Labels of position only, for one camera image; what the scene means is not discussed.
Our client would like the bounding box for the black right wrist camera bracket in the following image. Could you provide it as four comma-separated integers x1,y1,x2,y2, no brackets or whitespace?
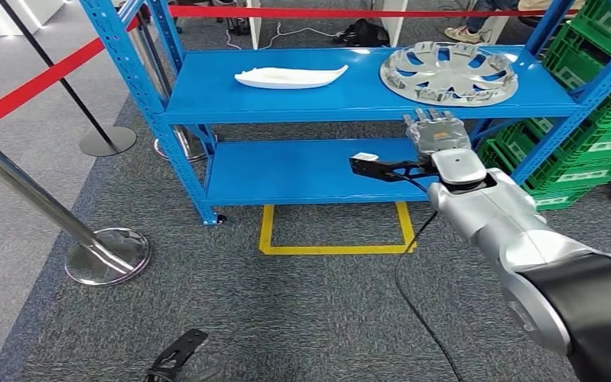
348,155,439,185

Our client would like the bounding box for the blue metal shelf rack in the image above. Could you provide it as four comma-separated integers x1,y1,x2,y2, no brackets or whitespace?
80,0,611,227

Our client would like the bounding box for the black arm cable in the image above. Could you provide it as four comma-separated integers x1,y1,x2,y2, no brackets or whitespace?
392,173,464,382

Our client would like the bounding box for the yellow floor tape square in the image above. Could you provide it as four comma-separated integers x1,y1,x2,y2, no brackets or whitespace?
258,202,418,257

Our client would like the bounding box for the person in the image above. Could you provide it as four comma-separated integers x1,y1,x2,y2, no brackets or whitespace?
444,0,583,45

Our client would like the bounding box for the white desk leg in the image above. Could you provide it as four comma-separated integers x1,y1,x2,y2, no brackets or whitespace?
246,0,263,50
379,0,409,48

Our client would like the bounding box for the black left wrist camera bracket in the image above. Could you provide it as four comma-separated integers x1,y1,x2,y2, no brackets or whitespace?
144,329,210,382

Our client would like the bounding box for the silver wheel hubcap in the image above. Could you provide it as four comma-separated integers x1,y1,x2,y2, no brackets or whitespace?
379,41,519,107

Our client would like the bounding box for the white floor cable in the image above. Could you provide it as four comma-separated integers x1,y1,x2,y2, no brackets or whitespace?
225,21,338,51

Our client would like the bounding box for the black pole stanchion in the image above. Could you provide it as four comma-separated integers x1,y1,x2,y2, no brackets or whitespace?
0,0,138,158

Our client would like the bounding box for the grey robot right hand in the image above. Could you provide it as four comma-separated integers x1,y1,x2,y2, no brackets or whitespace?
404,107,473,160

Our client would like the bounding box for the black bag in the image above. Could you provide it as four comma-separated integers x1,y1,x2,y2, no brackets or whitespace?
333,18,391,49

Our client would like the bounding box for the white plastic trim part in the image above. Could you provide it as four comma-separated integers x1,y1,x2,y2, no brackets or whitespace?
234,64,349,90

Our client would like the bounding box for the short red barrier belt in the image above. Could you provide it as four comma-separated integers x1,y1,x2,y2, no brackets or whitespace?
0,18,143,133

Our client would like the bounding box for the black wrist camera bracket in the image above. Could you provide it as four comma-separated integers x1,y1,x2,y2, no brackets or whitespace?
348,155,439,185
144,329,210,382

